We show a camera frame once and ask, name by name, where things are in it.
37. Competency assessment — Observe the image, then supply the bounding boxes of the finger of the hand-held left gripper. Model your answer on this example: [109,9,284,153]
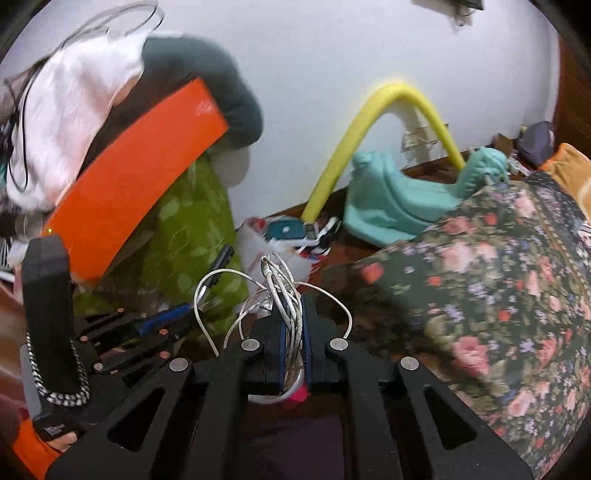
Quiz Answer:
[92,318,195,377]
[74,302,194,344]

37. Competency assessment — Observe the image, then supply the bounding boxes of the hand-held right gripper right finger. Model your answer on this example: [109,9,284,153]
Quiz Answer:
[298,293,536,480]

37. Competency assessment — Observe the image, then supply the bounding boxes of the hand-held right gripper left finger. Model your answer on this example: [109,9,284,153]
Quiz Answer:
[46,295,291,480]

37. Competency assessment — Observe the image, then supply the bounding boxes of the white cable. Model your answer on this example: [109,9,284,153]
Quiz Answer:
[194,251,354,393]

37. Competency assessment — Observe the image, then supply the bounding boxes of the green leaf print bag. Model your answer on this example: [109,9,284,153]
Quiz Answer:
[74,154,250,333]

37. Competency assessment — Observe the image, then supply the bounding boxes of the black pen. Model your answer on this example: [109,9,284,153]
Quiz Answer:
[201,244,236,289]

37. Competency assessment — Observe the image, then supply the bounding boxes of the dark purple cloth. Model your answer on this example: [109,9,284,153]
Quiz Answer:
[240,413,352,480]

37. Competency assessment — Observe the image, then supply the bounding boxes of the white and red plastic bag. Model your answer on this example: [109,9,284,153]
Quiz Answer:
[238,215,342,282]

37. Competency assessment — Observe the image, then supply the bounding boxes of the teal and white packet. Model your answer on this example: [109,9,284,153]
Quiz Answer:
[268,219,319,245]

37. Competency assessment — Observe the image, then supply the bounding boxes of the orange band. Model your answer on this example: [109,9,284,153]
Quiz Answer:
[46,78,230,283]

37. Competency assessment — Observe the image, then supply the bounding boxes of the teal plastic toy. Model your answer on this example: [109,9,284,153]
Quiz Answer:
[344,147,511,241]

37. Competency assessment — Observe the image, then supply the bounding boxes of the dark floral blanket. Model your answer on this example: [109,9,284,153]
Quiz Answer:
[321,171,591,472]

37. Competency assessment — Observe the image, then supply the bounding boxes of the white cloth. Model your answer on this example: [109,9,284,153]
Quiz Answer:
[4,30,153,208]

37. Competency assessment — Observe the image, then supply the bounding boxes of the yellow foam tube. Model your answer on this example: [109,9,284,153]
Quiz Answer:
[300,83,466,223]

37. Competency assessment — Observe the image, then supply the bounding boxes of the dark grey-green cushion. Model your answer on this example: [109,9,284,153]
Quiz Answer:
[88,36,264,153]

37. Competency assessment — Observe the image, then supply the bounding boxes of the dark grey bag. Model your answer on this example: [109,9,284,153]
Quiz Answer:
[515,121,557,168]

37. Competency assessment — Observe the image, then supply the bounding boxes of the orange cloth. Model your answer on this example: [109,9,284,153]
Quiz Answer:
[540,142,591,208]

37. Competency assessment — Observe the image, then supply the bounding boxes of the silver chain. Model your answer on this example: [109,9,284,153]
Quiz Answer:
[25,331,90,408]

